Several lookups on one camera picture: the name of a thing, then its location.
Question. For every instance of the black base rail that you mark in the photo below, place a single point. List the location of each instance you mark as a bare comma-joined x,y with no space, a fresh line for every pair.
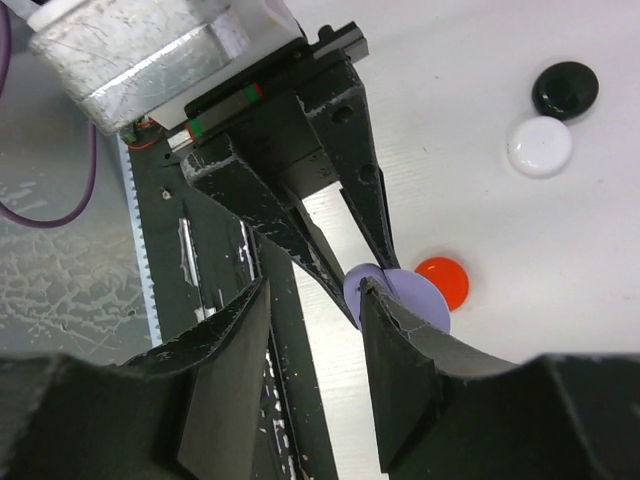
200,259

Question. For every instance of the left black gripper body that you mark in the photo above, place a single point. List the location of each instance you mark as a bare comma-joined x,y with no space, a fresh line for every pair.
259,107

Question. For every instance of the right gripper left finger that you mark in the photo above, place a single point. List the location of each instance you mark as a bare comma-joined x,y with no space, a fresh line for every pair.
175,400

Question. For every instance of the blue cable duct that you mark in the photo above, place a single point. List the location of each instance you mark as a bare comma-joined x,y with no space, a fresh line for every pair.
139,244

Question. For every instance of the purple earbud case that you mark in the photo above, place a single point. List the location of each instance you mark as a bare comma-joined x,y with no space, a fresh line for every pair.
417,294

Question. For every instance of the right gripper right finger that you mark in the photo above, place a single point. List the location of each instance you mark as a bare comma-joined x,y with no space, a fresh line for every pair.
445,410

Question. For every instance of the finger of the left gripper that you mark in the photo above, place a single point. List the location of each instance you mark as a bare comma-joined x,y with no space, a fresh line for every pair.
271,212
336,107

